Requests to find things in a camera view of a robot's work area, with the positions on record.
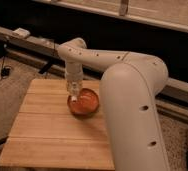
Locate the black power adapter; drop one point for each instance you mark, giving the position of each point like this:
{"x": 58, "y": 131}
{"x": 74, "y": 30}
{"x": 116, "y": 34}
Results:
{"x": 5, "y": 72}

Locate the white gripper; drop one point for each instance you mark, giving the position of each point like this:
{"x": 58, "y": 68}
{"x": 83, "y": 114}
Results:
{"x": 74, "y": 76}

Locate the white box on rail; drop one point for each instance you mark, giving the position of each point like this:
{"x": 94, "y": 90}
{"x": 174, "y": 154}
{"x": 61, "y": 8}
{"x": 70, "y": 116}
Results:
{"x": 22, "y": 33}

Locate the wooden board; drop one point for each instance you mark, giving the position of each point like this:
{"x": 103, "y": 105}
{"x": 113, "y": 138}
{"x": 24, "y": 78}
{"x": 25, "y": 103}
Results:
{"x": 45, "y": 134}

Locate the grey metal rail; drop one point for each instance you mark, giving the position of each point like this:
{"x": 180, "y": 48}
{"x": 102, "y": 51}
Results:
{"x": 27, "y": 43}

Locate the white plastic bottle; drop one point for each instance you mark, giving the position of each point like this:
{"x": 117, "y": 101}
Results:
{"x": 74, "y": 91}

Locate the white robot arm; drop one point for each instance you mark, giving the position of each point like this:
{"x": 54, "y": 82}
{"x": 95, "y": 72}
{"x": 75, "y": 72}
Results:
{"x": 127, "y": 91}

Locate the orange ceramic bowl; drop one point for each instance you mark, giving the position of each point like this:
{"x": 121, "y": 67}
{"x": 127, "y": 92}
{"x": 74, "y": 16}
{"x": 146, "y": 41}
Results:
{"x": 86, "y": 103}

